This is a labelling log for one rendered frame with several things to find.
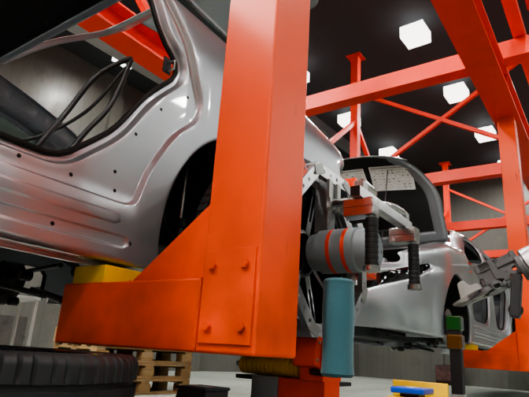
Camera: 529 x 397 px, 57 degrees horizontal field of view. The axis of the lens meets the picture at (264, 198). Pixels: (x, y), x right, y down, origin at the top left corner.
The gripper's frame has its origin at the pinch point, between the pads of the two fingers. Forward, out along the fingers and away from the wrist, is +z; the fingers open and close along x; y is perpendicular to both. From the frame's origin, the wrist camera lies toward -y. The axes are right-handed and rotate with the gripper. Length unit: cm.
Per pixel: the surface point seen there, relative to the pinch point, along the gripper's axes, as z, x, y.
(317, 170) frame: 17, 16, 52
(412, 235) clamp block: 3.0, -8.7, 26.8
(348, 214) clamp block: 11.9, 24.7, 29.6
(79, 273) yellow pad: 82, 55, 41
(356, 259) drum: 18.5, 9.8, 22.2
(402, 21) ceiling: -98, -618, 598
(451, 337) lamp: 5.7, 1.0, -6.9
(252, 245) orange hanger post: 26, 61, 18
